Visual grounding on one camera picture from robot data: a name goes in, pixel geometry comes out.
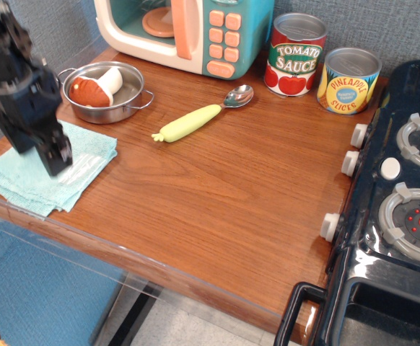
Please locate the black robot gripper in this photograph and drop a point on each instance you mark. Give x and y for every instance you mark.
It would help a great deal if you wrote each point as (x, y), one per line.
(28, 119)

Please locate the light blue napkin cloth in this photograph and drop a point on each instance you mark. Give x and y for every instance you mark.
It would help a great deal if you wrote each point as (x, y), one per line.
(25, 183)

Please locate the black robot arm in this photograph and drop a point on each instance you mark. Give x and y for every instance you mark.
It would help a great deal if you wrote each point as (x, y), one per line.
(15, 48)

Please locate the plush brown mushroom toy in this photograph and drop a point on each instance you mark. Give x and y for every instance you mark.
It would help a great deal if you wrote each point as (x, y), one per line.
(90, 92)

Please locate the small steel pot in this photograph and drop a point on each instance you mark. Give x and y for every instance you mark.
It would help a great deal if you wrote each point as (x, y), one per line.
(131, 97)

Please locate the clear acrylic table guard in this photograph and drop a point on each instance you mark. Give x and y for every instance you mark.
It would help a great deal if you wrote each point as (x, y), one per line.
(52, 294)

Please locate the teal toy microwave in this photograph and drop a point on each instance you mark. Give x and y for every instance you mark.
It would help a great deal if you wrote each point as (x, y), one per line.
(220, 39)

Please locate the tomato sauce can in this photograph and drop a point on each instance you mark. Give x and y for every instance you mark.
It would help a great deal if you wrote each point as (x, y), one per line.
(297, 43)

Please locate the pineapple slices can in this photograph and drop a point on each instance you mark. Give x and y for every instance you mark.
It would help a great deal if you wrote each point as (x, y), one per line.
(348, 80)

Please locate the black toy stove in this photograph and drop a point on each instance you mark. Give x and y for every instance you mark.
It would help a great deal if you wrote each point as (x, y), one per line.
(372, 295)

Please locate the spoon with green handle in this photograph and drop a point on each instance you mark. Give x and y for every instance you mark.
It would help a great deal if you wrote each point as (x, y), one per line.
(185, 125)

